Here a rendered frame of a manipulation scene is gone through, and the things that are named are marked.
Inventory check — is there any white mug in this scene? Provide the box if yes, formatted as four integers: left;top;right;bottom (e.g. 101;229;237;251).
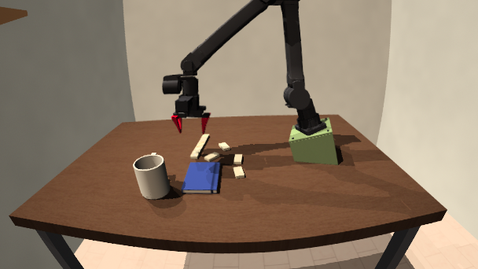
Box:
133;153;170;199

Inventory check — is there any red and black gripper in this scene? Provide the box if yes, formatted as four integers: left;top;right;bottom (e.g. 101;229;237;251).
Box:
171;93;211;134

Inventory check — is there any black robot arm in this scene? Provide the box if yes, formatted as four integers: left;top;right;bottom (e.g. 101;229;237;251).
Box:
162;0;327;135

